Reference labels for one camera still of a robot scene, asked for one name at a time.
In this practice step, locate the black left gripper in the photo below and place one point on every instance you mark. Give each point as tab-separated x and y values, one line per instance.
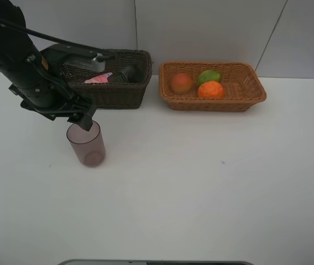
52	98

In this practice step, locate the translucent pink plastic cup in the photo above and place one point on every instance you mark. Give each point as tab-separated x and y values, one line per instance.
87	145

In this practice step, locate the pink lotion bottle white cap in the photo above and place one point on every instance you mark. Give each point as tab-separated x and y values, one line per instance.
103	78

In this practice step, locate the dark green dropper bottle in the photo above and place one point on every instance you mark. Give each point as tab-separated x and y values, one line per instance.
129	74

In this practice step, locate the red yellow peach fruit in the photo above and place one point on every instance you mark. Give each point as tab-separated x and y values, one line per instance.
181	83

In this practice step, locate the orange tangerine fruit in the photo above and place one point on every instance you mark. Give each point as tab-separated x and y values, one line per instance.
211	89

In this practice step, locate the green lime fruit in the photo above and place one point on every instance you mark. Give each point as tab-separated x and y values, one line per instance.
208	75

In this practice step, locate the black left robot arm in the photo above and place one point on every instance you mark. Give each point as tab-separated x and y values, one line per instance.
18	54

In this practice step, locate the dark brown wicker basket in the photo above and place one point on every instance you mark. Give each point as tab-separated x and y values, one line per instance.
111	95

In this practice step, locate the orange wicker basket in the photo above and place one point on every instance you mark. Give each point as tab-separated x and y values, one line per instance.
239	80

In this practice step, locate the black grey left wrist camera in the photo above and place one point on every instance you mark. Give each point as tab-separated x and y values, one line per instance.
59	55

